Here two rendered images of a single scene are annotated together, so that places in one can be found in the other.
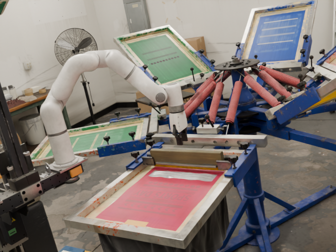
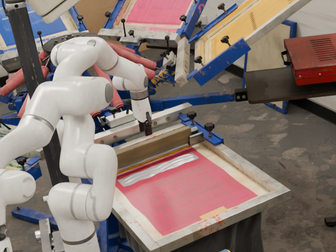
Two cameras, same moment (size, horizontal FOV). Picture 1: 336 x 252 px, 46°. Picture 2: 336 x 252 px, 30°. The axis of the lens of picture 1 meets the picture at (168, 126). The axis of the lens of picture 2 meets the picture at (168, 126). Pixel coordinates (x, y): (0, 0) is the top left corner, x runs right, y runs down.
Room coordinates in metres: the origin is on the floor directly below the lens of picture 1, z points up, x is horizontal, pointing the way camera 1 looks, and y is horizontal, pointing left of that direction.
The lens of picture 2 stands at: (0.46, 1.88, 2.28)
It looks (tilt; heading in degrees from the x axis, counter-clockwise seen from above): 26 degrees down; 303
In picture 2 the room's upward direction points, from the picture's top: 9 degrees counter-clockwise
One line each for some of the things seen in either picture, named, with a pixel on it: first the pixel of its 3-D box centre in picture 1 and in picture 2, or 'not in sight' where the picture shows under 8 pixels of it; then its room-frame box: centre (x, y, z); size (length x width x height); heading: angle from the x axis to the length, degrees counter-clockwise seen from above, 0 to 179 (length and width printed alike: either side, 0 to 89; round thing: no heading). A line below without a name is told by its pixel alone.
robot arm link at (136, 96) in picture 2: (177, 106); (138, 92); (1.87, -0.06, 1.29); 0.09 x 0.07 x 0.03; 147
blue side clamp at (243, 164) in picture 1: (241, 165); (202, 135); (1.74, -0.31, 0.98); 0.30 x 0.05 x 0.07; 147
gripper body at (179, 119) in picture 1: (178, 119); (141, 106); (1.86, -0.06, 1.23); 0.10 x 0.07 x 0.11; 147
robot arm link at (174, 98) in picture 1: (166, 95); (130, 80); (1.87, -0.02, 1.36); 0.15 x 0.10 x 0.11; 96
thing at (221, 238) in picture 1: (210, 241); not in sight; (1.53, -0.09, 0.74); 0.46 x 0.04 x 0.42; 147
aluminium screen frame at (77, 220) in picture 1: (167, 185); (173, 178); (1.69, 0.05, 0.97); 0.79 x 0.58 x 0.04; 147
